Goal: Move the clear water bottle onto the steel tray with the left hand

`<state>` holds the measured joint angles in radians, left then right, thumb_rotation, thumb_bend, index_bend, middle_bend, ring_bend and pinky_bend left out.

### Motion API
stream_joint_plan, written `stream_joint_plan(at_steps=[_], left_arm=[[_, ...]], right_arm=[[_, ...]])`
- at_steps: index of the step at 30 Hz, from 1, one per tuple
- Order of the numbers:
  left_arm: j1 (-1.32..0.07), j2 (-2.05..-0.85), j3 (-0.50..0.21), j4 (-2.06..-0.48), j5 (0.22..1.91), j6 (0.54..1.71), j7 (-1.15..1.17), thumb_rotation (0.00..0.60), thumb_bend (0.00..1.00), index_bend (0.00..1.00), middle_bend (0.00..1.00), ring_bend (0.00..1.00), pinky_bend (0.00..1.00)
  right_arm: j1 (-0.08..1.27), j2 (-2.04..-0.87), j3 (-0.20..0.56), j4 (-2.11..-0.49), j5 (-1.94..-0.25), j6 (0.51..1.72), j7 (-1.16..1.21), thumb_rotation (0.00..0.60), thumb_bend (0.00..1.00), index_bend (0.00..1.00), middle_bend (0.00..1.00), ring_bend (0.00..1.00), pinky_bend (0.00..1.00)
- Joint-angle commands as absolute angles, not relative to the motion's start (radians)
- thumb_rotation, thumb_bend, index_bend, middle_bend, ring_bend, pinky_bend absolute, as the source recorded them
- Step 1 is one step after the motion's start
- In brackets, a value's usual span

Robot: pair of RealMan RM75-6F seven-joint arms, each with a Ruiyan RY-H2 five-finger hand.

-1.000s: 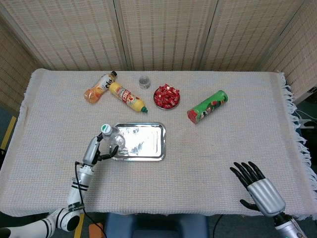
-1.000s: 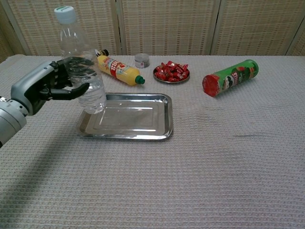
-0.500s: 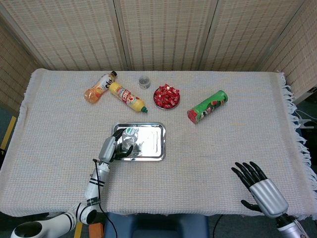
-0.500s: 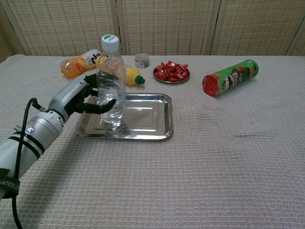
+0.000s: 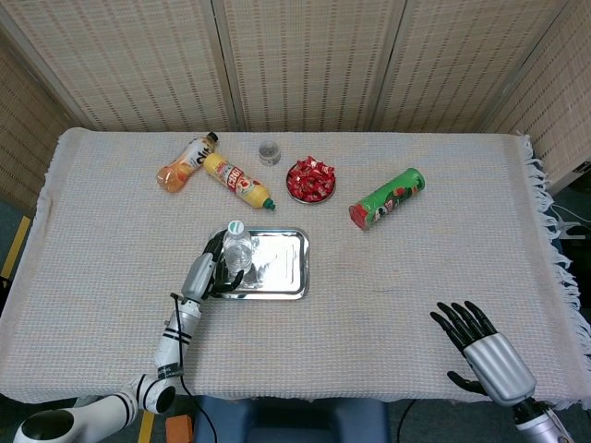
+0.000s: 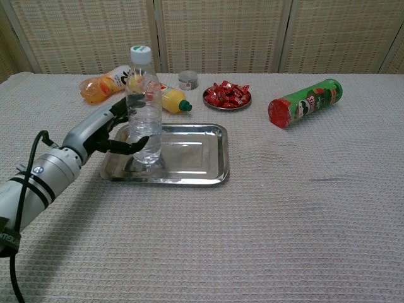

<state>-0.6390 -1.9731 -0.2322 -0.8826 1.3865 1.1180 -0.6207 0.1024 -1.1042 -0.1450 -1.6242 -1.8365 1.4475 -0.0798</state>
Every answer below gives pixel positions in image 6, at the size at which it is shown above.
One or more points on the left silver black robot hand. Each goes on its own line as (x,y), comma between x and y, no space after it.
(91,129)

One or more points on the transparent plastic water bottle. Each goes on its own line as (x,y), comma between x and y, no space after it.
(144,126)

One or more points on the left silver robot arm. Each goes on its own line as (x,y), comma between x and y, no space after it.
(38,186)

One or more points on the orange juice bottle black cap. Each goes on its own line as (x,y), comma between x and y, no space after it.
(101,86)

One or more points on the yellow bottle with green cap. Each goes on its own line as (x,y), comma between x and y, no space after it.
(173,99)

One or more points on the rectangular stainless steel tray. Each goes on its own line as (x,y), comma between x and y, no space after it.
(189,158)

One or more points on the woven folding screen panel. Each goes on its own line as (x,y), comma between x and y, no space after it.
(344,34)
(221,34)
(85,34)

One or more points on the small grey round jar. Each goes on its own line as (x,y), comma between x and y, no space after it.
(188,80)

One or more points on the red wrapped candy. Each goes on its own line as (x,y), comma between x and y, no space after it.
(227,104)
(226,94)
(211,93)
(235,91)
(216,87)
(243,88)
(226,84)
(214,100)
(241,100)

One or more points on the round metal candy dish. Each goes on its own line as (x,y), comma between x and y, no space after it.
(227,107)

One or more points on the white waffle-weave tablecloth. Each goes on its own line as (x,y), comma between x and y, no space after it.
(252,221)

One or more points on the green Pringles can red lid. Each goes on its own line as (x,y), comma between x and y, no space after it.
(303,104)

